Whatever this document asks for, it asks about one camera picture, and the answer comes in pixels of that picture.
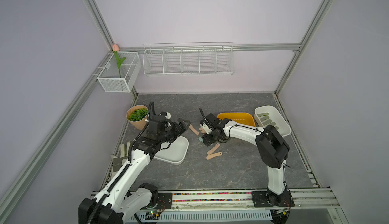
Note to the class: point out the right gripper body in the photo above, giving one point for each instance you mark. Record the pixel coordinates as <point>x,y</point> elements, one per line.
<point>208,137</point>

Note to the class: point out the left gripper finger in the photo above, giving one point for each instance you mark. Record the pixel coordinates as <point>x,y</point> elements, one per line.
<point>184,123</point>
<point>178,131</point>

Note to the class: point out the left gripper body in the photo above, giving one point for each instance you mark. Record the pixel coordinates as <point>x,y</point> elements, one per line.
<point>169,134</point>

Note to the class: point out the white storage box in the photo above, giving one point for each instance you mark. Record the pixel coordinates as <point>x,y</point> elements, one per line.
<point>281,125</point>
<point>173,153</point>

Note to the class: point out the yellow storage box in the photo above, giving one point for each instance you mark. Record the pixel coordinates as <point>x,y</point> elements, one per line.
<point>242,118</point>

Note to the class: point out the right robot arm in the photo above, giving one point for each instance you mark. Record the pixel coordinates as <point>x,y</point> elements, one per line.
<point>272,147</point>

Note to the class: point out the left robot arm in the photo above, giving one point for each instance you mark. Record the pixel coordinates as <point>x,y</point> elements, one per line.
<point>113,204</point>

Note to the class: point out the pink knife by box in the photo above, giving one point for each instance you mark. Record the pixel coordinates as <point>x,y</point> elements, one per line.
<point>193,130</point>

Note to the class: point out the potted green plant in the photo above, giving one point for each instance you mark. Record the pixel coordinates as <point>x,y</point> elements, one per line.
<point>137,116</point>

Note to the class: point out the white mesh basket small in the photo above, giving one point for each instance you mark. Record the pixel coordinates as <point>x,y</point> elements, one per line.
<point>109,76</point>

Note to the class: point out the artificial tulip flower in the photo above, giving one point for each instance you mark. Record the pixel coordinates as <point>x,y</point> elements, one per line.
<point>119,60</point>

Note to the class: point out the white wire basket long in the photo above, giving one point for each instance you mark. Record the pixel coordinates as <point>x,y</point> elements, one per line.
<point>212,58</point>

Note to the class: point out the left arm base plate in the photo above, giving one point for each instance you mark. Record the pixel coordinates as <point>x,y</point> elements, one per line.
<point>163,200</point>

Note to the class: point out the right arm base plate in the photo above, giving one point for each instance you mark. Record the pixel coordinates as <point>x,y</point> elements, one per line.
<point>269,199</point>

